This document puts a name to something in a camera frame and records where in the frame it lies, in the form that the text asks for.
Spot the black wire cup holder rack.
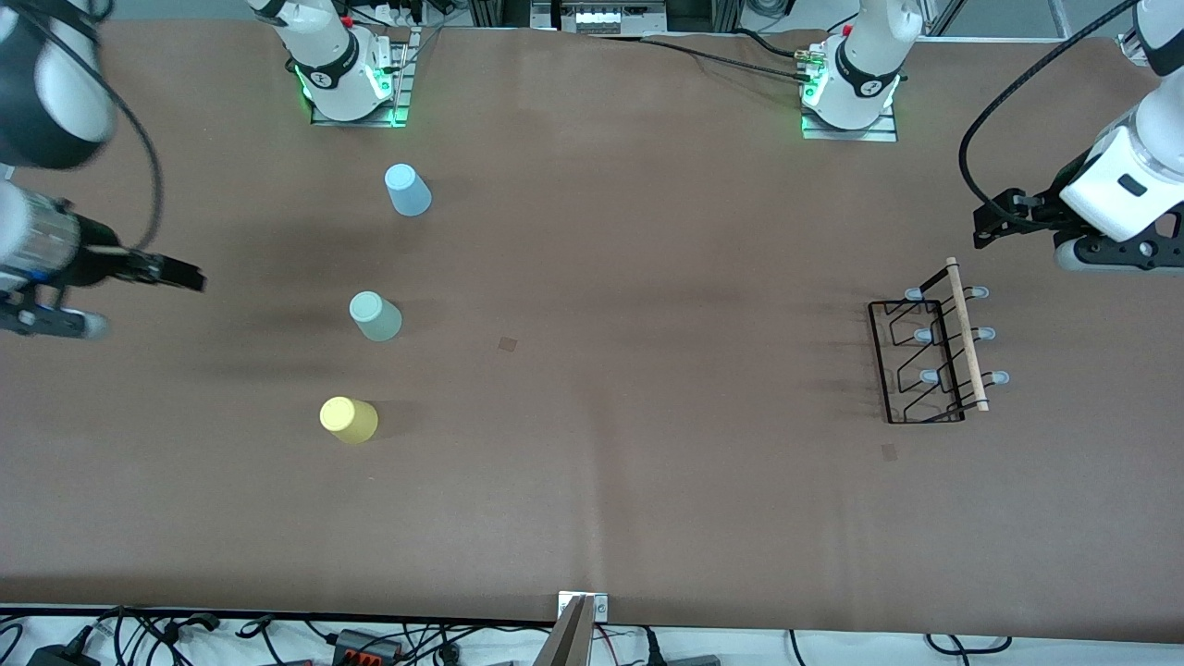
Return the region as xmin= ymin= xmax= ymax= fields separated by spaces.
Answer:
xmin=868 ymin=257 xmax=1011 ymax=426

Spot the mint green plastic cup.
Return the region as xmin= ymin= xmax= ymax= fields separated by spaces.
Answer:
xmin=349 ymin=290 xmax=403 ymax=343

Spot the yellow plastic cup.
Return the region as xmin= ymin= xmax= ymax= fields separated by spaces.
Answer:
xmin=319 ymin=396 xmax=379 ymax=445

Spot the light blue plastic cup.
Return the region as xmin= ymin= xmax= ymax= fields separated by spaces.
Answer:
xmin=384 ymin=163 xmax=433 ymax=218

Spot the brown table cover sheet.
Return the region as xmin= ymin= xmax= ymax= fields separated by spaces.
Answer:
xmin=0 ymin=20 xmax=1184 ymax=644

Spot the black box with orange buttons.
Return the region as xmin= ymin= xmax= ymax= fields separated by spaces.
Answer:
xmin=333 ymin=629 xmax=403 ymax=662

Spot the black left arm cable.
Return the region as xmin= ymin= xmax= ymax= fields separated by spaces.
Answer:
xmin=958 ymin=0 xmax=1141 ymax=209

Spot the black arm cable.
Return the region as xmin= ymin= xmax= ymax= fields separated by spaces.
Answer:
xmin=88 ymin=55 xmax=166 ymax=255
xmin=958 ymin=0 xmax=1141 ymax=209

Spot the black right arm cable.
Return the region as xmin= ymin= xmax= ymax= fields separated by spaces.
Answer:
xmin=88 ymin=55 xmax=166 ymax=255

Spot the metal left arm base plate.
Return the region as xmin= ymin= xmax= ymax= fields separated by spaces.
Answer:
xmin=801 ymin=102 xmax=900 ymax=142

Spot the short black cable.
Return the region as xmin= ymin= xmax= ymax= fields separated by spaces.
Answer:
xmin=735 ymin=28 xmax=815 ymax=61

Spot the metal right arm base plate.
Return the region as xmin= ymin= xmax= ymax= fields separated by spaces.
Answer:
xmin=310 ymin=28 xmax=413 ymax=128

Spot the long black cable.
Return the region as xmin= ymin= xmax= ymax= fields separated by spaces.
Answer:
xmin=638 ymin=35 xmax=815 ymax=84

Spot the black looped floor cable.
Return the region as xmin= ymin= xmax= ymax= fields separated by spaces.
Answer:
xmin=925 ymin=634 xmax=1014 ymax=656

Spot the metal frame equipment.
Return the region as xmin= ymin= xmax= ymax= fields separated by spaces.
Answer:
xmin=529 ymin=0 xmax=667 ymax=36

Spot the grey camera post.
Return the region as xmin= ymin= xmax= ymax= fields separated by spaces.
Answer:
xmin=535 ymin=595 xmax=593 ymax=666

